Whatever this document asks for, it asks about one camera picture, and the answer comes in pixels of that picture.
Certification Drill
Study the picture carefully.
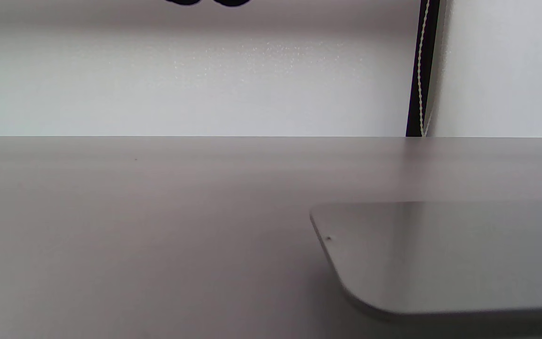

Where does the person's left hand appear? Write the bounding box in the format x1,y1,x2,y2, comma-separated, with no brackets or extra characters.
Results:
165,0,253,7

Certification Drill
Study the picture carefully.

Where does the silver metal sliding box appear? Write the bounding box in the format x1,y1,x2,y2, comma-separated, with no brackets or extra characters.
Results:
310,200,542,322

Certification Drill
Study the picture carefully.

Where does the white beaded blind cord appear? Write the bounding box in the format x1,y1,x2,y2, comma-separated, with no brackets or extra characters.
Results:
417,0,434,137

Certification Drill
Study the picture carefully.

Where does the black window blind cord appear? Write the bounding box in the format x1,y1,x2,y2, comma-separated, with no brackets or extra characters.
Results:
406,0,441,137

